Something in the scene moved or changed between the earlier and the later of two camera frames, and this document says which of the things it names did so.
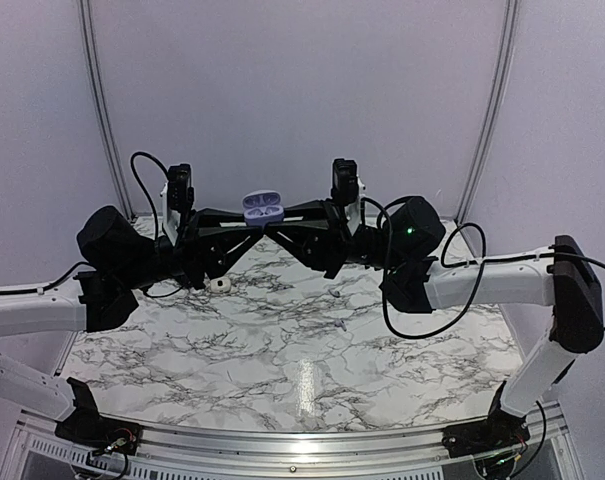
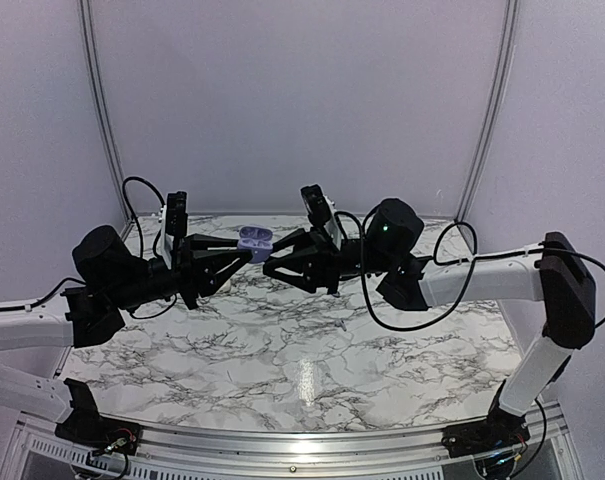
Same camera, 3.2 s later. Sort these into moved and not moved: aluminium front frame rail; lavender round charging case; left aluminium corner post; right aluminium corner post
Moved: lavender round charging case
Not moved: right aluminium corner post; aluminium front frame rail; left aluminium corner post
